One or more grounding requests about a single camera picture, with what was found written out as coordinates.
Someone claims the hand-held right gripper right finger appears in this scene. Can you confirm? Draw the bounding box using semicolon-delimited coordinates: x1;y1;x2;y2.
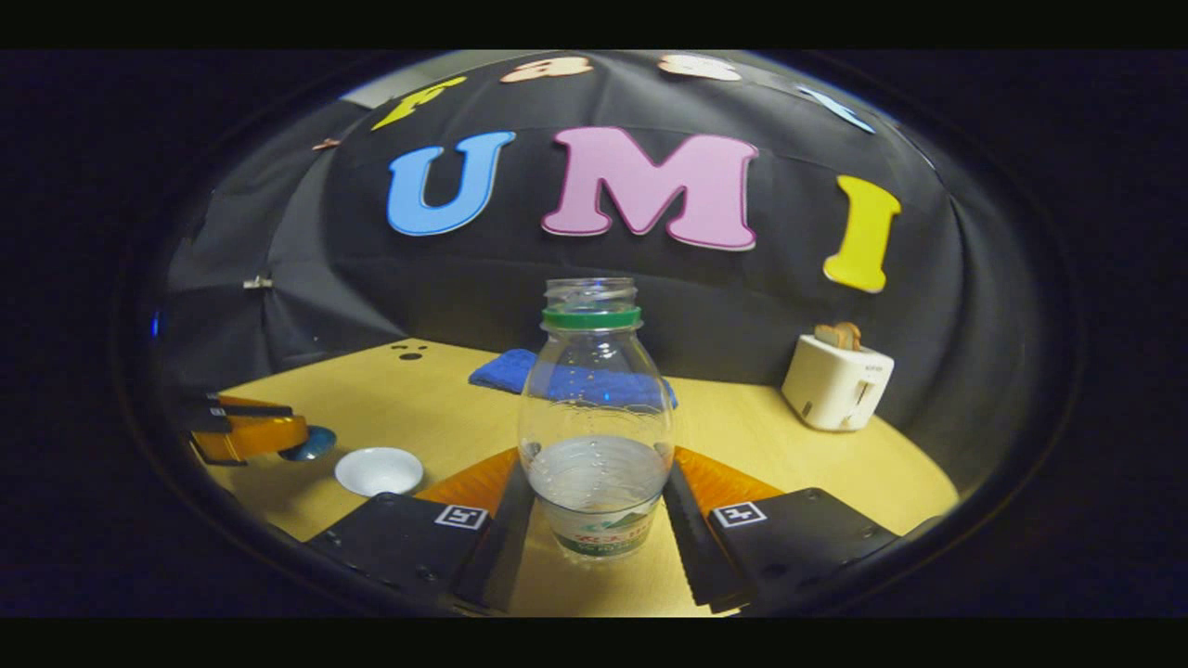
661;445;903;615

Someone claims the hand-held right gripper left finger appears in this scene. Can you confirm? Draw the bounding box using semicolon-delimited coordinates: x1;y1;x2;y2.
304;448;537;615

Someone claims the dark teal teacup lid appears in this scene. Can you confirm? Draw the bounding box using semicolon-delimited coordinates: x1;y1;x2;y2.
277;425;338;463

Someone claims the dark teal teacup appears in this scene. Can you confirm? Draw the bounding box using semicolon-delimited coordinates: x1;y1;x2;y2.
334;446;425;497

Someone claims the clear plastic water bottle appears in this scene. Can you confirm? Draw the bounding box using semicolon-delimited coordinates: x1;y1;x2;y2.
517;276;676;562

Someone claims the blue towel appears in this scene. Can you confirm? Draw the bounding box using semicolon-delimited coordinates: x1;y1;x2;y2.
469;348;678;411

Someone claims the white toaster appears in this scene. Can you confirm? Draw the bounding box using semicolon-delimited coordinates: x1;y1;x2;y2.
781;332;896;432

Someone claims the black backdrop cloth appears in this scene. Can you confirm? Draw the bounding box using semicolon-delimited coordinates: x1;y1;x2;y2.
153;51;1054;493

